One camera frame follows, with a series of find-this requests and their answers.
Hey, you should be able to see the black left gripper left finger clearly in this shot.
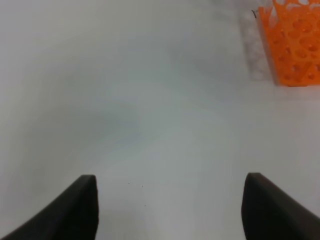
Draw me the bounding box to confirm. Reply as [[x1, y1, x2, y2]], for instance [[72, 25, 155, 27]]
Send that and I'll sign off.
[[2, 175, 99, 240]]

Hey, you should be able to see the orange test tube rack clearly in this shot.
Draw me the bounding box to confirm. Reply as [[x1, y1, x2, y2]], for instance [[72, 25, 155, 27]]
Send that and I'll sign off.
[[256, 0, 320, 87]]

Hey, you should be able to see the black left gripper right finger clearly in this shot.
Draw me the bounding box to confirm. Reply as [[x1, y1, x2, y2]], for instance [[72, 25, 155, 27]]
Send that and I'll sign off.
[[241, 172, 320, 240]]

